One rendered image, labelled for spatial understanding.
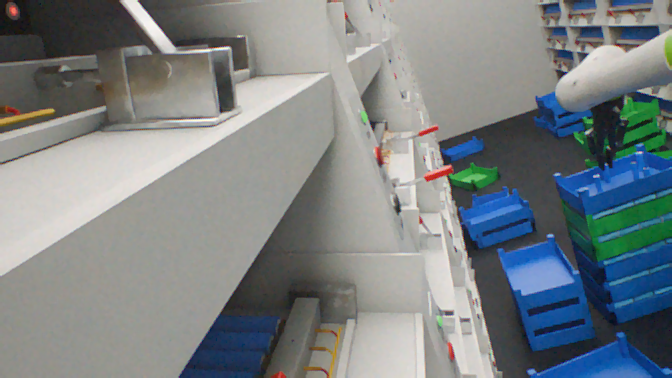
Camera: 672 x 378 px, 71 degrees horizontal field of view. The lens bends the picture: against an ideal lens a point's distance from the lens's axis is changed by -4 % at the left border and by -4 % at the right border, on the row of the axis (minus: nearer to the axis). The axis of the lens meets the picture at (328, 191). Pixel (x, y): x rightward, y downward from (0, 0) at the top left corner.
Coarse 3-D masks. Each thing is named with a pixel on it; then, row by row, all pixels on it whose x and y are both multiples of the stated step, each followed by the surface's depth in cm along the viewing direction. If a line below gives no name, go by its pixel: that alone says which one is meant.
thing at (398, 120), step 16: (368, 112) 103; (384, 112) 103; (400, 112) 102; (400, 128) 103; (384, 160) 82; (400, 160) 81; (400, 176) 72; (416, 208) 45; (416, 224) 45; (416, 240) 46
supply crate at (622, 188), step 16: (640, 144) 153; (624, 160) 155; (656, 160) 148; (560, 176) 156; (576, 176) 157; (592, 176) 157; (624, 176) 154; (640, 176) 149; (656, 176) 137; (560, 192) 157; (576, 192) 157; (592, 192) 152; (608, 192) 139; (624, 192) 138; (640, 192) 138; (576, 208) 147; (592, 208) 140
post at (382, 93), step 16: (336, 0) 97; (352, 0) 97; (352, 16) 98; (368, 16) 97; (384, 64) 100; (384, 80) 101; (368, 96) 102; (384, 96) 102; (400, 96) 103; (416, 144) 104; (416, 160) 105; (416, 176) 106; (448, 240) 110; (448, 256) 111
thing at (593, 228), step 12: (564, 204) 159; (648, 204) 139; (660, 204) 139; (576, 216) 149; (588, 216) 141; (612, 216) 141; (624, 216) 140; (636, 216) 140; (648, 216) 140; (588, 228) 142; (600, 228) 142; (612, 228) 142
